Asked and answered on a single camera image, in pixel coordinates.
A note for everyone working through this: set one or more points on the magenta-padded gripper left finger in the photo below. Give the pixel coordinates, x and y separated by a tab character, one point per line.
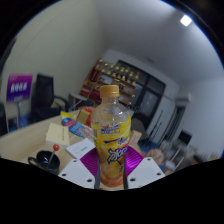
73	173

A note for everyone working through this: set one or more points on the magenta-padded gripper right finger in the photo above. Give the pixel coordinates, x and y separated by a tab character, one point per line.
146	171

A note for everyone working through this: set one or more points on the yellow-labelled orange drink bottle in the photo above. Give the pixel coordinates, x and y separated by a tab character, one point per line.
111	133

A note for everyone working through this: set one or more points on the pink flowers in white pot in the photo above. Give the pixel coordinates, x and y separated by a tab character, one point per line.
156	156

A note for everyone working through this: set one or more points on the white booklet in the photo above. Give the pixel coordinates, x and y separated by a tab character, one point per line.
80	148

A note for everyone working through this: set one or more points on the red-tipped white stick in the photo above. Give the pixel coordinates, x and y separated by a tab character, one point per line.
56	147

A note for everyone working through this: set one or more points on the black mug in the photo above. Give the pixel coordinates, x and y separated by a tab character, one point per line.
41	161

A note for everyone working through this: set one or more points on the standing orange white card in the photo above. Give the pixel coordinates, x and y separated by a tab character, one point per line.
134	138

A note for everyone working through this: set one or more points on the small tan envelope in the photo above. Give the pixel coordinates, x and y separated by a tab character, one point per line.
57	135

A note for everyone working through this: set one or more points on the blue magazine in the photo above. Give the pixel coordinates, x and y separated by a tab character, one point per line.
77	128

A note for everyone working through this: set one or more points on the black computer monitor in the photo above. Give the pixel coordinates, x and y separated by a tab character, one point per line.
185	137

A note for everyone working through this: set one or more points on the yellow gift box red ribbon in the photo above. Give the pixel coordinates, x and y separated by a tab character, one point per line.
83	116

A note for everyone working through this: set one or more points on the dark glass door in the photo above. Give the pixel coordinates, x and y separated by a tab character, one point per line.
148	100

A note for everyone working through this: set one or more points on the round white side table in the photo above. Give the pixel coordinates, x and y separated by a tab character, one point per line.
77	97

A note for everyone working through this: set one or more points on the black office chair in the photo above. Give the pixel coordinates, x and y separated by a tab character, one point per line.
43	96

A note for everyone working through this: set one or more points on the purple sign board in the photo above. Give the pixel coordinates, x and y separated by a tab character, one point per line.
19	87

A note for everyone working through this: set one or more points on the wooden shelf unit with trophies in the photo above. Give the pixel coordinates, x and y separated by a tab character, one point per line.
110	75

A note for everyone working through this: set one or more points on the ceiling light panel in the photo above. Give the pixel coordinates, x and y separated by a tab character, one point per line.
186	20

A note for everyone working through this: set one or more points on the white wall air conditioner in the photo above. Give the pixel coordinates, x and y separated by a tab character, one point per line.
184	99

